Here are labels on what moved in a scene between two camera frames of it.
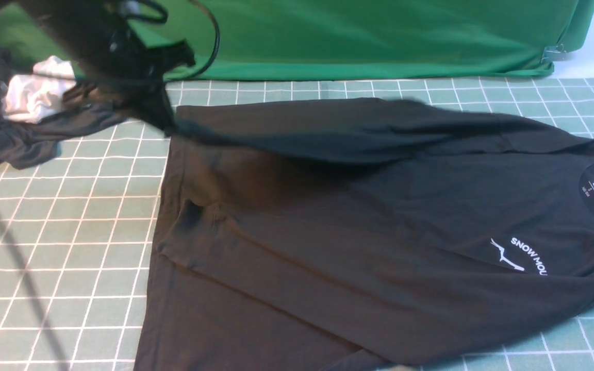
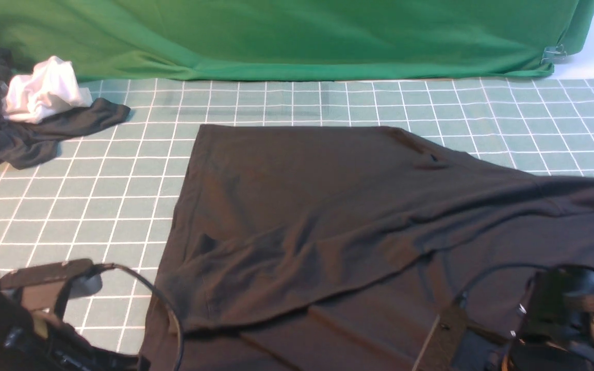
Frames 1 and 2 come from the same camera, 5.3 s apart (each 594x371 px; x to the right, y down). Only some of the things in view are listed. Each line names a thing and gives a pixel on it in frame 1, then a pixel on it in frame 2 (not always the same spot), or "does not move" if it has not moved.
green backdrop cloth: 320,39 does not move
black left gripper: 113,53 to 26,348
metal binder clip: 552,53 does not move
